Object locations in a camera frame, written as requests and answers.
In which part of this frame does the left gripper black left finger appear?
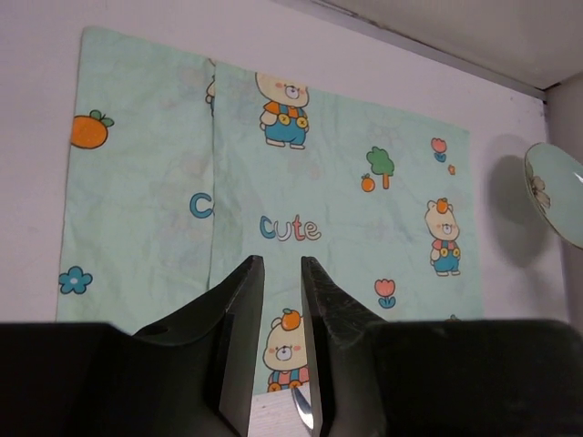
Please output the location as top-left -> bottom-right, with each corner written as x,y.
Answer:
1,256 -> 264,436

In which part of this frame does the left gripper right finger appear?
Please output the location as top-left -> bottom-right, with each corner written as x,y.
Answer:
302,257 -> 582,436

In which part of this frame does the silver knife dark handle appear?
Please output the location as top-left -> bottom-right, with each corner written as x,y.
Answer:
291,387 -> 314,432

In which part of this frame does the pale green glass plate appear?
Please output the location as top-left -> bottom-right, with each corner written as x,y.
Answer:
524,143 -> 582,249

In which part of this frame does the green cartoon print cloth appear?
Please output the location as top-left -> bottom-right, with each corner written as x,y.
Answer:
56,27 -> 484,393

